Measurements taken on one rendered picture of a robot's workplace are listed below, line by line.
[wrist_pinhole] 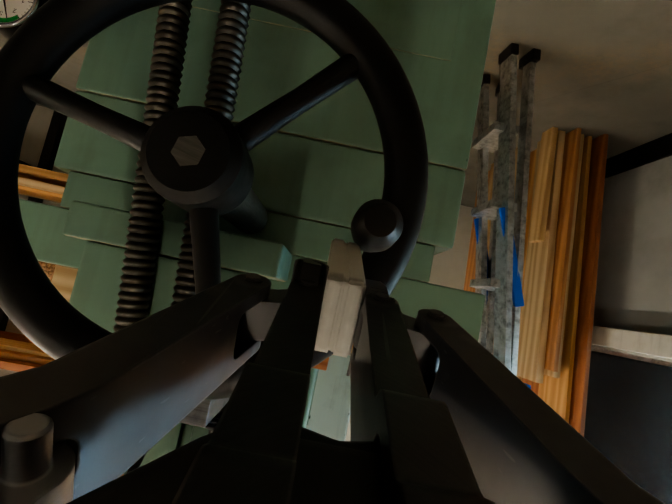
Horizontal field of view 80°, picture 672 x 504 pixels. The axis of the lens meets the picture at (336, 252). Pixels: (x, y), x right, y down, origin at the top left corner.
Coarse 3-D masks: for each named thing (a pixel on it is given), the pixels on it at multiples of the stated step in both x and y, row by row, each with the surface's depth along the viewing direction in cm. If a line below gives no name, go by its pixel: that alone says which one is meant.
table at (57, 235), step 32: (32, 224) 42; (64, 224) 42; (96, 224) 33; (128, 224) 33; (64, 256) 42; (224, 256) 33; (256, 256) 33; (288, 256) 39; (416, 288) 43; (448, 288) 43; (480, 320) 43
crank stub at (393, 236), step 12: (372, 204) 19; (384, 204) 19; (360, 216) 19; (372, 216) 19; (384, 216) 19; (396, 216) 19; (360, 228) 19; (372, 228) 19; (384, 228) 19; (396, 228) 19; (360, 240) 19; (372, 240) 19; (384, 240) 19; (396, 240) 19
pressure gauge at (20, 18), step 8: (0, 0) 38; (8, 0) 38; (16, 0) 38; (24, 0) 38; (32, 0) 38; (40, 0) 39; (0, 8) 38; (8, 8) 38; (16, 8) 38; (24, 8) 38; (32, 8) 38; (0, 16) 38; (8, 16) 38; (16, 16) 38; (24, 16) 38; (0, 24) 38; (8, 24) 38; (16, 24) 38; (0, 32) 39; (8, 32) 39
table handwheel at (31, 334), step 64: (64, 0) 25; (128, 0) 26; (256, 0) 27; (320, 0) 26; (0, 64) 25; (384, 64) 25; (0, 128) 25; (128, 128) 25; (192, 128) 23; (256, 128) 25; (384, 128) 26; (0, 192) 24; (192, 192) 23; (384, 192) 25; (0, 256) 23; (384, 256) 24; (64, 320) 23
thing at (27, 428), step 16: (32, 416) 6; (48, 416) 6; (16, 432) 6; (32, 432) 6; (48, 432) 6; (16, 448) 5; (32, 448) 6; (48, 448) 6; (64, 448) 6; (0, 464) 6; (16, 464) 6; (32, 464) 6; (48, 464) 6; (64, 464) 6; (0, 480) 6; (16, 480) 6; (32, 480) 6; (48, 480) 6; (64, 480) 6; (0, 496) 5; (16, 496) 5; (32, 496) 6; (48, 496) 6; (64, 496) 6
